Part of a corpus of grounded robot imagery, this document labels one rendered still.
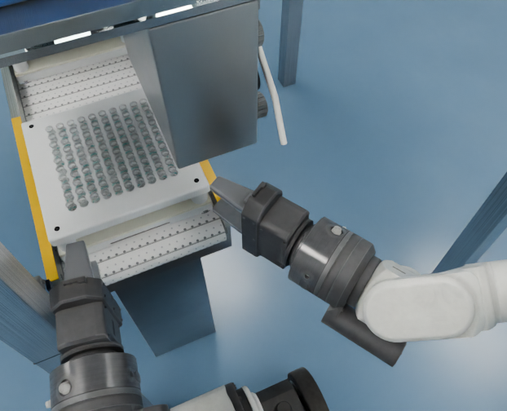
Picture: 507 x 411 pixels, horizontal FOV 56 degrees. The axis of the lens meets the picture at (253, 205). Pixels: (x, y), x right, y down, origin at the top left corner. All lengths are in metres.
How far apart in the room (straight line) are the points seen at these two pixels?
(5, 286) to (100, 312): 0.11
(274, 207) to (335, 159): 1.38
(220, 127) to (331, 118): 1.54
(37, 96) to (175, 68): 0.60
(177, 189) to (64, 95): 0.38
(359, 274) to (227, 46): 0.28
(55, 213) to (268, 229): 0.34
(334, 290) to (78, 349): 0.28
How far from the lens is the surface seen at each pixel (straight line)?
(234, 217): 0.64
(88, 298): 0.53
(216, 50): 0.48
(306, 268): 0.55
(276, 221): 0.56
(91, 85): 1.03
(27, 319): 0.66
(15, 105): 0.99
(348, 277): 0.54
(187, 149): 0.56
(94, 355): 0.52
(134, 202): 0.74
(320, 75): 2.26
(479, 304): 0.54
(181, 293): 1.23
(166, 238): 0.78
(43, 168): 0.82
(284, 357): 1.56
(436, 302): 0.53
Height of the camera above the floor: 1.51
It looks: 57 degrees down
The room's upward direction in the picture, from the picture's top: straight up
